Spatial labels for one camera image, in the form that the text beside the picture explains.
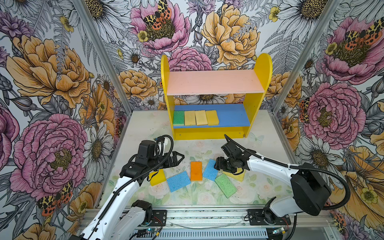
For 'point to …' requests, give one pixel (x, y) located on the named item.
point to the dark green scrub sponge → (178, 118)
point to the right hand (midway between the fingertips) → (220, 172)
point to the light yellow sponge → (201, 117)
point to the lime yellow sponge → (239, 177)
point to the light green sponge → (225, 185)
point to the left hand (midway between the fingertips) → (177, 163)
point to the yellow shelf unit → (235, 94)
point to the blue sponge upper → (210, 172)
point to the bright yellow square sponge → (159, 178)
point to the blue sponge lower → (178, 181)
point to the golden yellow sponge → (212, 117)
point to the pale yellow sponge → (190, 118)
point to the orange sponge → (196, 171)
